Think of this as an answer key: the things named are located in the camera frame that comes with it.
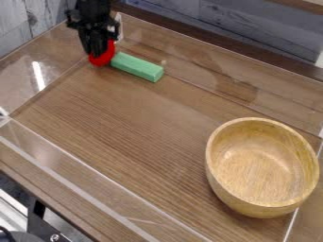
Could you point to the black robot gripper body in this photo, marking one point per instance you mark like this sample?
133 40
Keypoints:
90 13

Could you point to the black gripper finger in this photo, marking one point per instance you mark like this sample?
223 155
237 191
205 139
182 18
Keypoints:
102 41
88 40

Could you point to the red plush strawberry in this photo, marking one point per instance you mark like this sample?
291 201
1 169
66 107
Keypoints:
105 57

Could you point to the green rectangular block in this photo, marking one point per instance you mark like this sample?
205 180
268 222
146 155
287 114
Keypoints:
137 67

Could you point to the clear acrylic table barrier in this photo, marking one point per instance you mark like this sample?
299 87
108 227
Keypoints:
108 147

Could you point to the light wooden bowl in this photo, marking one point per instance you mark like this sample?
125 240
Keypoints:
260 167

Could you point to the black table leg clamp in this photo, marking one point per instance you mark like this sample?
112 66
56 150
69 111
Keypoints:
38 227

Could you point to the clear acrylic corner bracket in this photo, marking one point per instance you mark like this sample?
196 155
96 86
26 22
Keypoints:
118 32

